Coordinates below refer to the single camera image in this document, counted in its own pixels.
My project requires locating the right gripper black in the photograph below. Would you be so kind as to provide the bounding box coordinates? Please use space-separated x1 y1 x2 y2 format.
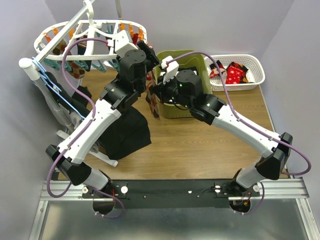
151 71 193 111

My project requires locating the brown argyle sock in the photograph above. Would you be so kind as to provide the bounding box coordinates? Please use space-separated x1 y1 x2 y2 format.
145 70 160 120

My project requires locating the red santa sock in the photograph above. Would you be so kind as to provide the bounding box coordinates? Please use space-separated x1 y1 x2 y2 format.
209 60 227 79

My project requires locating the red sock with grey toe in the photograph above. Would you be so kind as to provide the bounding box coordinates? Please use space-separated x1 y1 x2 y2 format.
220 72 228 85

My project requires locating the white round sock hanger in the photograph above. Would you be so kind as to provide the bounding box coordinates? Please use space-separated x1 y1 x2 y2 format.
33 0 148 62

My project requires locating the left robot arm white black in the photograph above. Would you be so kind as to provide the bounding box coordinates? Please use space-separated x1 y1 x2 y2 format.
47 40 159 198

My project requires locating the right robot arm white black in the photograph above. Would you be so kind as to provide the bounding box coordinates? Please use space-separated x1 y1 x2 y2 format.
153 69 293 196

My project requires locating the green plastic bin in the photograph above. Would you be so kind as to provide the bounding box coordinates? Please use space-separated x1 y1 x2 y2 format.
156 49 212 119

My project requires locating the black garment pile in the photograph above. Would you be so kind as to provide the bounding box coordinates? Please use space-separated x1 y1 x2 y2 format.
72 86 152 160

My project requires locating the white perforated basket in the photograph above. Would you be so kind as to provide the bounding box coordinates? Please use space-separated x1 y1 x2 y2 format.
204 54 266 92

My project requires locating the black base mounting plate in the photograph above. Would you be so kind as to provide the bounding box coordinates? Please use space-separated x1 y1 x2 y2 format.
112 178 260 209

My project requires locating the white drying rack stand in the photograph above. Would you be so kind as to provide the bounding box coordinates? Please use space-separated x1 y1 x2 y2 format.
18 0 125 168

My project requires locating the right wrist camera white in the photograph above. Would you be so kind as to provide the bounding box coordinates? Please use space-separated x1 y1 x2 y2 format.
160 56 179 85

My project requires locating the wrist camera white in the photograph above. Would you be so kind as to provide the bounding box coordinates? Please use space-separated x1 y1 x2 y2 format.
160 56 179 85
107 30 138 58

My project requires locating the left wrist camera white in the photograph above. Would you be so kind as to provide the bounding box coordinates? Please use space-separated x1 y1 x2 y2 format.
107 30 138 58

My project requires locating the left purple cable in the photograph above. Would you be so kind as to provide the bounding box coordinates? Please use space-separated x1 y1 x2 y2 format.
46 37 112 199

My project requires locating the purple cable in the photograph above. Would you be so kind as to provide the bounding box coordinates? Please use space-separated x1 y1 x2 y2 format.
46 37 112 199
166 51 313 176

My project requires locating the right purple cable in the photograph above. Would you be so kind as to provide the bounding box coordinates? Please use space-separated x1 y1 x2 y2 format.
166 51 313 176

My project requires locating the aluminium frame rail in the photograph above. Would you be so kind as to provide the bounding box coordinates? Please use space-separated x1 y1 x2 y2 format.
29 178 320 240

